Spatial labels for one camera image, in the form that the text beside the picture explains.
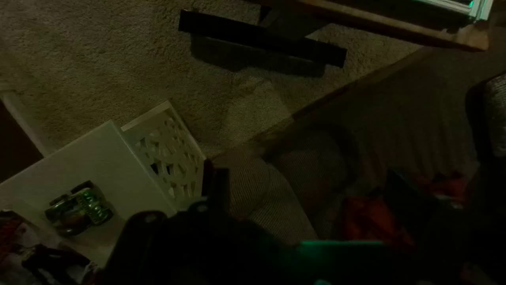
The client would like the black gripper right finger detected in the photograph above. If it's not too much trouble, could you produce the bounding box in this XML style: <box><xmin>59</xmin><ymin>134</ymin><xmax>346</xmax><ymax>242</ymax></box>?
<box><xmin>386</xmin><ymin>167</ymin><xmax>440</xmax><ymax>240</ymax></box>

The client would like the dark patterned pillow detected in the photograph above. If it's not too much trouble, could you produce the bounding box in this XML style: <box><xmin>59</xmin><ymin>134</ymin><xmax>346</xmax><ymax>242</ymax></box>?
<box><xmin>465</xmin><ymin>71</ymin><xmax>506</xmax><ymax>163</ymax></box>

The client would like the green toy car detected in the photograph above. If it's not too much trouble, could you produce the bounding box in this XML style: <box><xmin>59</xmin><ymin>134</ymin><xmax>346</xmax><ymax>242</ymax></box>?
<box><xmin>44</xmin><ymin>180</ymin><xmax>115</xmax><ymax>237</ymax></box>

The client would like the white perforated plastic crate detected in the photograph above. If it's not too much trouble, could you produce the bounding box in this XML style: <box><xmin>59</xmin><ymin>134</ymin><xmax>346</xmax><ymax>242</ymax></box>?
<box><xmin>120</xmin><ymin>99</ymin><xmax>209</xmax><ymax>213</ymax></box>

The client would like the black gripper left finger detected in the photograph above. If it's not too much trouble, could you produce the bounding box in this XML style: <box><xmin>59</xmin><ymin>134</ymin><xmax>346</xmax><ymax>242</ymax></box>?
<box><xmin>202</xmin><ymin>158</ymin><xmax>232</xmax><ymax>213</ymax></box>

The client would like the red cloth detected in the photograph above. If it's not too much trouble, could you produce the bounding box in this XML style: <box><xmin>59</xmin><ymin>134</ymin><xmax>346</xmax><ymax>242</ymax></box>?
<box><xmin>338</xmin><ymin>170</ymin><xmax>471</xmax><ymax>250</ymax></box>

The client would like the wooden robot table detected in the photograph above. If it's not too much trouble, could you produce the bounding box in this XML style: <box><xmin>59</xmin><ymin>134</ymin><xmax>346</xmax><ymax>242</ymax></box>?
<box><xmin>247</xmin><ymin>0</ymin><xmax>497</xmax><ymax>53</ymax></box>

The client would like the white shelf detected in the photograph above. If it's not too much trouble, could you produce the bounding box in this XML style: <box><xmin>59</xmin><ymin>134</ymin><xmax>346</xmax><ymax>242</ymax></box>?
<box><xmin>0</xmin><ymin>118</ymin><xmax>180</xmax><ymax>285</ymax></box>

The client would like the black flat bar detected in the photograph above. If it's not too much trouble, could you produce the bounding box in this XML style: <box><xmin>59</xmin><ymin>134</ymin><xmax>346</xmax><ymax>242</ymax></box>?
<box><xmin>177</xmin><ymin>7</ymin><xmax>348</xmax><ymax>69</ymax></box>

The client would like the grey sofa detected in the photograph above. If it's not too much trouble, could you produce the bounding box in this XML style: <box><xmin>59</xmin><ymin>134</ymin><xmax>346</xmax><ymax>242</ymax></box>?
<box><xmin>210</xmin><ymin>45</ymin><xmax>506</xmax><ymax>285</ymax></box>

